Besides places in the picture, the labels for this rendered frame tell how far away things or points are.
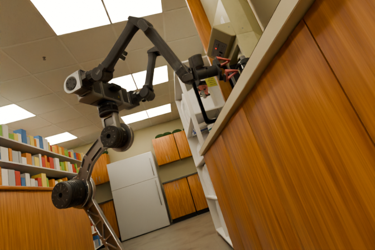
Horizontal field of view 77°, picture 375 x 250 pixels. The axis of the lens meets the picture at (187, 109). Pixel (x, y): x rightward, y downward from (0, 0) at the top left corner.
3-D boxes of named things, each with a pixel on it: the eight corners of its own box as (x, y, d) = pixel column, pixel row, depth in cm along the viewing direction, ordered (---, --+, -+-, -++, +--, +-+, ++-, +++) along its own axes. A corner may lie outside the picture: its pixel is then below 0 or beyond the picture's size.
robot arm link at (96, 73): (139, 14, 136) (130, 8, 126) (156, 27, 132) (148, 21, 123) (100, 77, 145) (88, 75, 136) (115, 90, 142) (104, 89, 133)
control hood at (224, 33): (225, 62, 170) (220, 51, 173) (236, 34, 139) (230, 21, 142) (210, 66, 168) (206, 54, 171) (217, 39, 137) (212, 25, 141)
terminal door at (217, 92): (246, 115, 155) (225, 64, 167) (206, 124, 143) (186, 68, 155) (245, 116, 156) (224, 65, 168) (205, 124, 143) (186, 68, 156)
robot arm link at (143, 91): (152, 52, 201) (145, 46, 193) (166, 49, 196) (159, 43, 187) (146, 101, 188) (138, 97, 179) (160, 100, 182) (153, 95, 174)
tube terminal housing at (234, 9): (284, 113, 159) (242, 22, 182) (309, 94, 128) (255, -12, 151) (250, 123, 155) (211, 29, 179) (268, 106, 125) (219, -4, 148)
